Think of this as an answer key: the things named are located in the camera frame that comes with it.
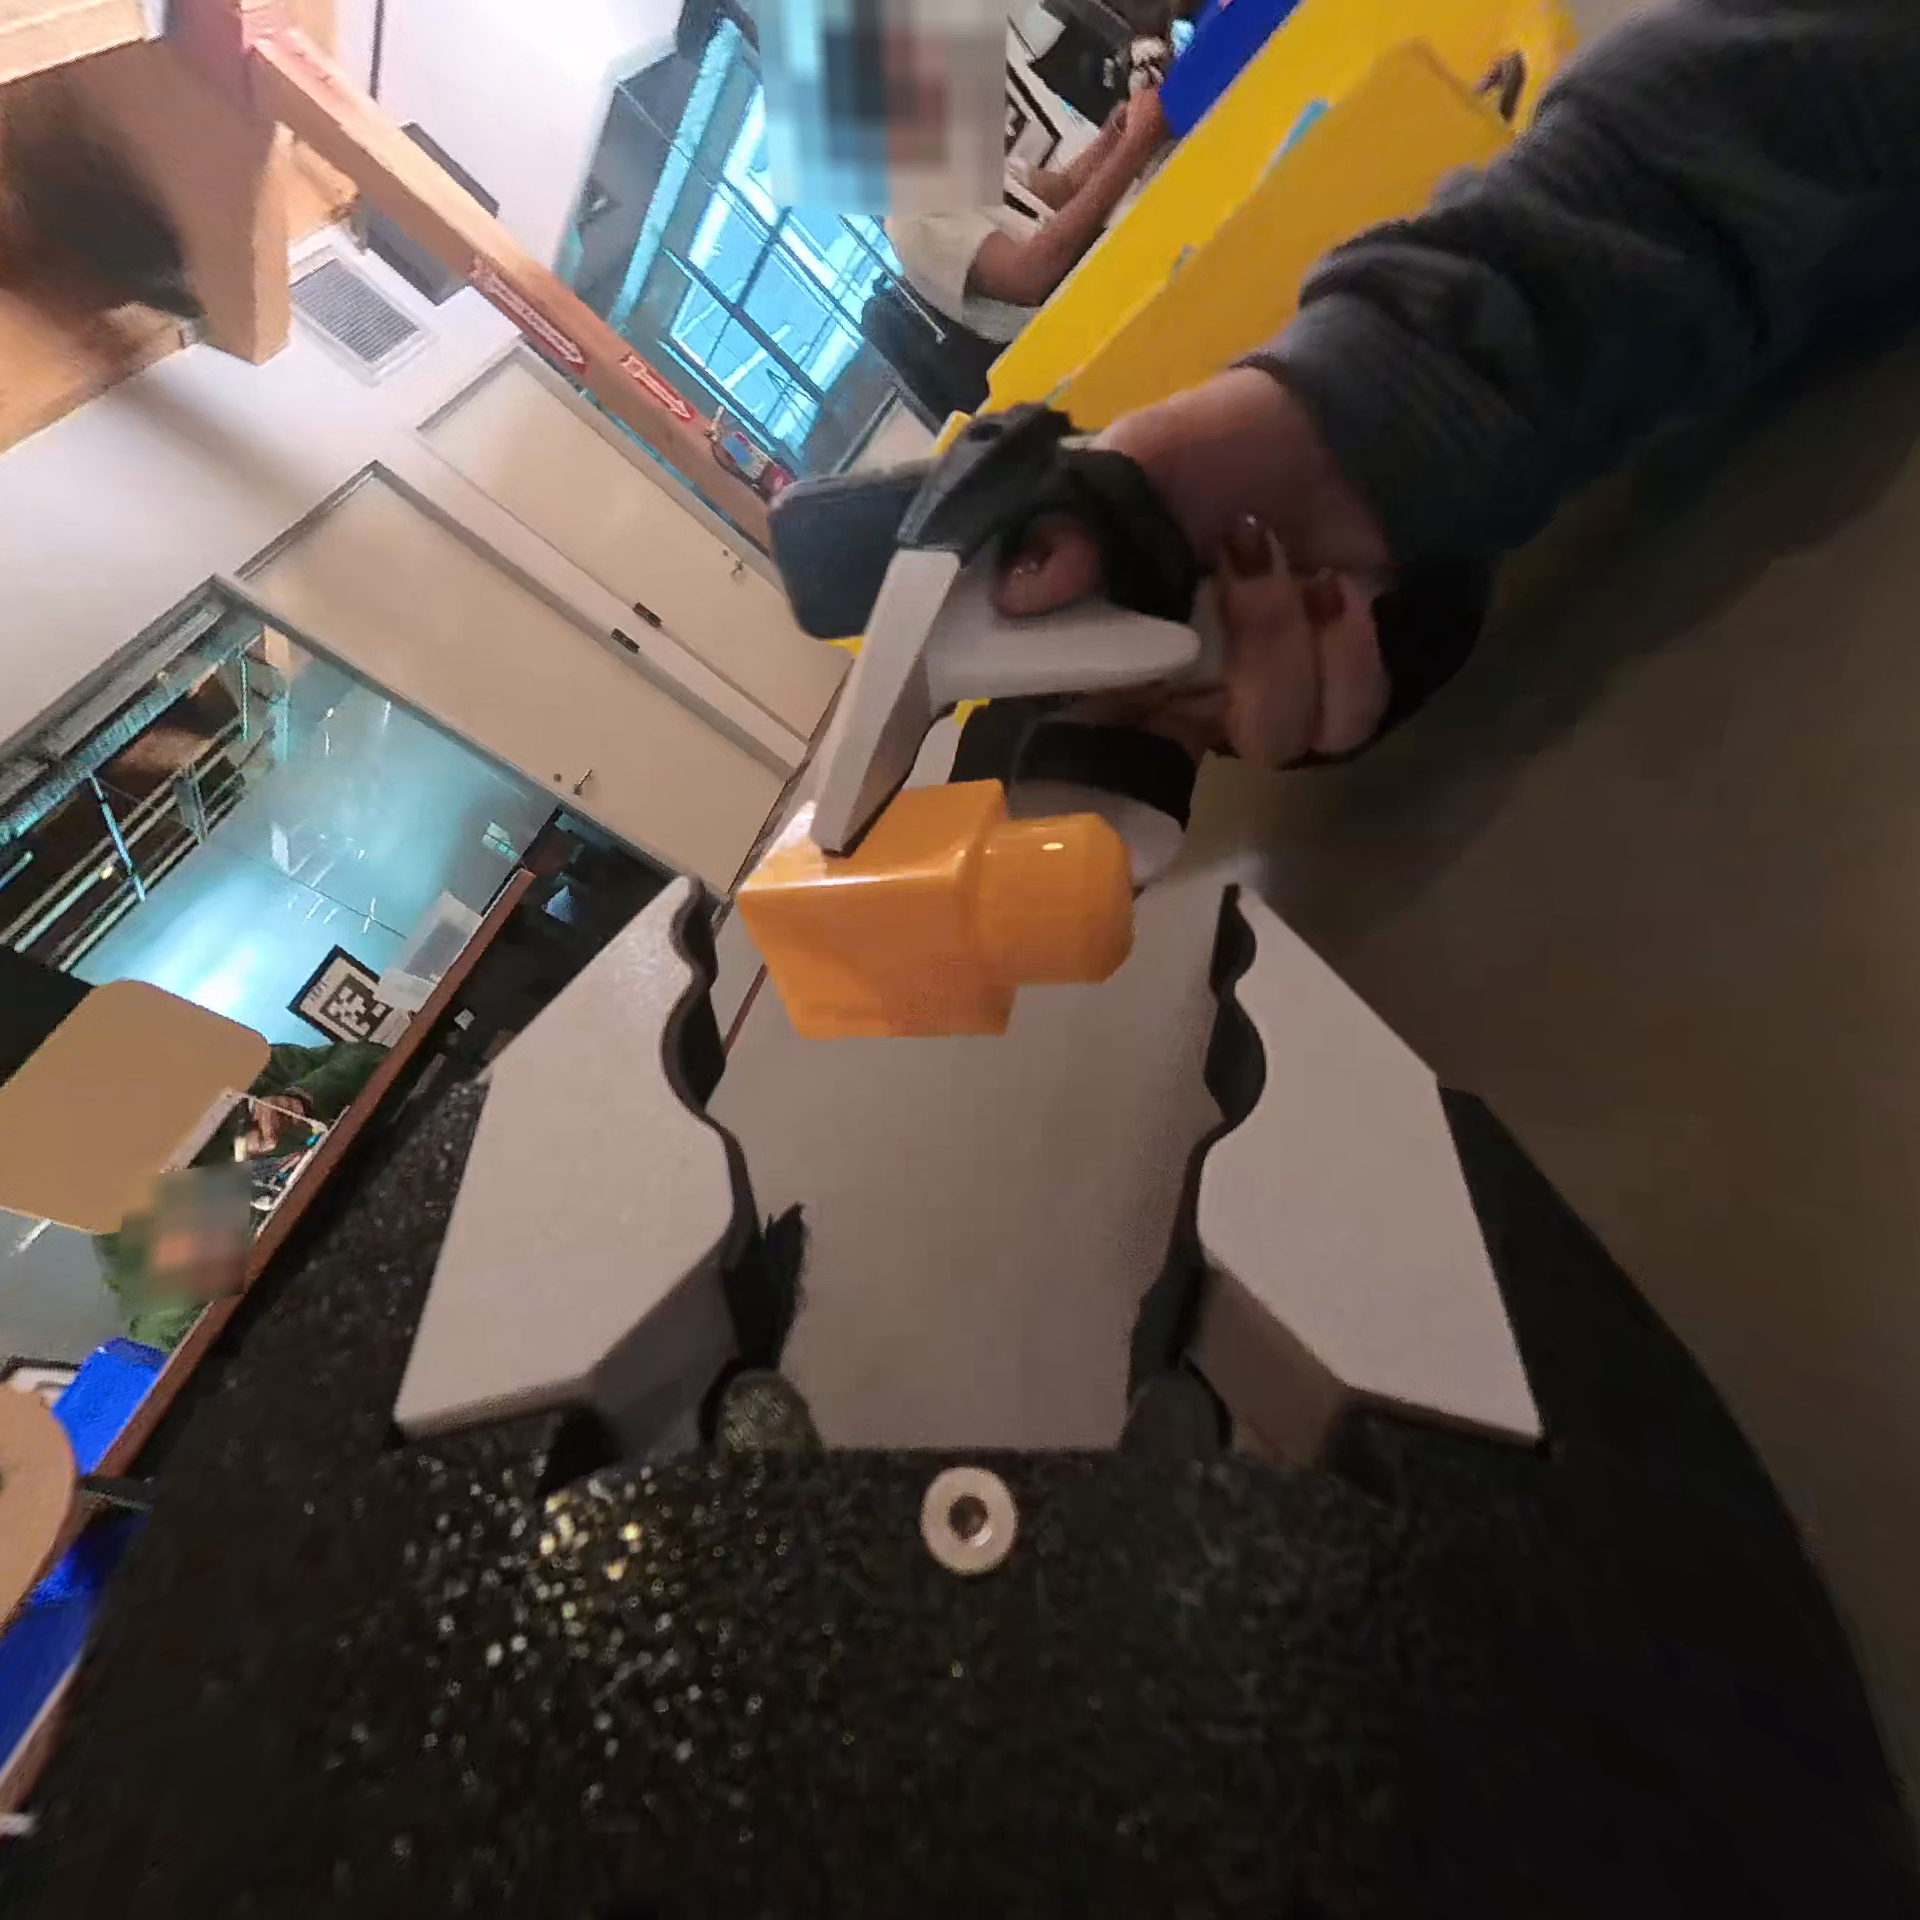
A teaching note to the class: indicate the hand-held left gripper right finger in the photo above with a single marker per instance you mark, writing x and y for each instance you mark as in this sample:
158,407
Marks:
1347,1244

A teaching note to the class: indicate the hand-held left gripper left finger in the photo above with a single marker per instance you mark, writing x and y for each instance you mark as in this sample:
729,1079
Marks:
587,1186

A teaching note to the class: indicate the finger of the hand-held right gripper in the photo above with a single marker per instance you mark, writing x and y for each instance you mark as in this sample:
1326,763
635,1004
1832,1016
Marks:
887,707
1153,849

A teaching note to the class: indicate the orange plastic block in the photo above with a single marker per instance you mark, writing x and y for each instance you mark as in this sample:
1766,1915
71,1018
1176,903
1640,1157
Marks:
901,933

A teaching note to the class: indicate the yellow plastic bin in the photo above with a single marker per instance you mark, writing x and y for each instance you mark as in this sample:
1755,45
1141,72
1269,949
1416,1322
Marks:
1276,208

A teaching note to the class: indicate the person's right forearm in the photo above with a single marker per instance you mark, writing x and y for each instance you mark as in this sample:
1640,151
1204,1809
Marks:
1572,257

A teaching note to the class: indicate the person's right hand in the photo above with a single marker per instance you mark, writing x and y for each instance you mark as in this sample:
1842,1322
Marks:
1304,645

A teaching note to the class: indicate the red fire extinguisher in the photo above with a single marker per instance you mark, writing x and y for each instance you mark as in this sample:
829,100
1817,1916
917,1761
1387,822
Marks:
758,469

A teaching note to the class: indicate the red sign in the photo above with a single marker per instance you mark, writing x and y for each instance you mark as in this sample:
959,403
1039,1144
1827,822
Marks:
657,391
526,313

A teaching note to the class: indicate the large window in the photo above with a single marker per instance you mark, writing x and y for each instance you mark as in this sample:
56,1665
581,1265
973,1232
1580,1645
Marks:
752,301

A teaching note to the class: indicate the white door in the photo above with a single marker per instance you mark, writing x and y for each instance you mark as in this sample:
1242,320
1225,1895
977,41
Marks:
600,510
493,662

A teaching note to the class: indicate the clear plastic container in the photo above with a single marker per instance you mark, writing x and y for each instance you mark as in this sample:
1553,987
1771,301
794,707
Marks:
444,946

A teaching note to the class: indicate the wooden work table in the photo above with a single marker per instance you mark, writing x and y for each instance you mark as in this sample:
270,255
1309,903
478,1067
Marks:
300,1186

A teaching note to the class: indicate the black white tag sign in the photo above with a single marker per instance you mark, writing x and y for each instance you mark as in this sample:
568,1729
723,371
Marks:
348,998

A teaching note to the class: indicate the beige rounded panel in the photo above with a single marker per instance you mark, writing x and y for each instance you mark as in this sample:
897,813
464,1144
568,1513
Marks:
120,1113

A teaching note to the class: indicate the blue plastic bin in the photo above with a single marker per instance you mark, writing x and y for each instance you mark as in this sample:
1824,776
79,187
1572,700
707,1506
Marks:
76,1624
1220,60

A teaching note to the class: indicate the wooden post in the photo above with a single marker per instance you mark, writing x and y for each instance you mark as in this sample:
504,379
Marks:
449,227

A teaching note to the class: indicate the wall vent grille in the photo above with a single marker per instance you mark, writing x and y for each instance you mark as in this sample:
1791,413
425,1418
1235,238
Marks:
354,313

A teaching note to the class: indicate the curved plywood frame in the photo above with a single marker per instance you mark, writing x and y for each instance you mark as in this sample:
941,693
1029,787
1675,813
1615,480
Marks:
30,1499

